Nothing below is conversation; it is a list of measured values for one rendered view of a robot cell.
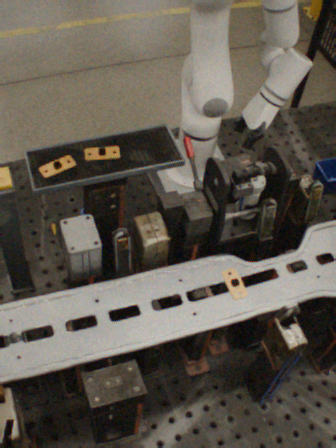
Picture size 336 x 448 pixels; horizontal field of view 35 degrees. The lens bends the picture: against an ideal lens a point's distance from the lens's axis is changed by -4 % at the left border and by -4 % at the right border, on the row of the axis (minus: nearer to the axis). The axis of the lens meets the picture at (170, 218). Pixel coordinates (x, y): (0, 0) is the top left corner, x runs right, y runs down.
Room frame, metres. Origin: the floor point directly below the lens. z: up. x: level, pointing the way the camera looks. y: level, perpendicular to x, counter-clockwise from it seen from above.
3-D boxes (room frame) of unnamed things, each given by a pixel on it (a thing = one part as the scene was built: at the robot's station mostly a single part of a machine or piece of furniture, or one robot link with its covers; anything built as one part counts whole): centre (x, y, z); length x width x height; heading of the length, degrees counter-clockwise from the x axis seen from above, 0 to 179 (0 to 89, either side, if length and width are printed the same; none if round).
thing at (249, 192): (0.95, -0.17, 0.94); 0.18 x 0.13 x 0.49; 116
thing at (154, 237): (0.79, 0.04, 0.89); 0.13 x 0.11 x 0.38; 26
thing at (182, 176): (1.28, -0.05, 0.88); 0.19 x 0.19 x 0.18
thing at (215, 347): (0.73, -0.17, 0.84); 0.13 x 0.05 x 0.29; 26
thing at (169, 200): (0.87, 0.01, 0.90); 0.05 x 0.05 x 0.40; 26
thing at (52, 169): (0.86, 0.28, 1.17); 0.08 x 0.04 x 0.01; 132
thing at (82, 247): (0.72, 0.19, 0.90); 0.13 x 0.10 x 0.41; 26
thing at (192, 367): (0.68, -0.10, 0.84); 0.17 x 0.06 x 0.29; 26
